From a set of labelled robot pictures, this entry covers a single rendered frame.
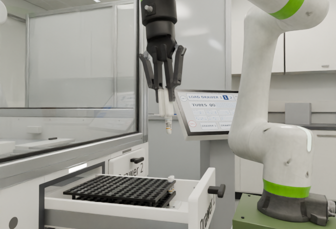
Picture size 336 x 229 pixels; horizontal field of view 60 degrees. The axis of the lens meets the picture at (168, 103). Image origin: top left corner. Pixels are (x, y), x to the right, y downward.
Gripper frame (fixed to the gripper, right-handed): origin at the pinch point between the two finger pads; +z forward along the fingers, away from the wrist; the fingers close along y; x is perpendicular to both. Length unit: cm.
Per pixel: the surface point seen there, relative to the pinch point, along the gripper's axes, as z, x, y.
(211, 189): 20.7, -2.3, 11.0
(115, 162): 16.3, 10.0, -25.0
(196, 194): 19.1, -13.1, 12.1
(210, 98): -8, 90, -19
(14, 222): 21.7, -29.2, -18.6
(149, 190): 20.5, -6.3, -2.6
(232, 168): 32, 95, -12
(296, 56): -66, 323, 15
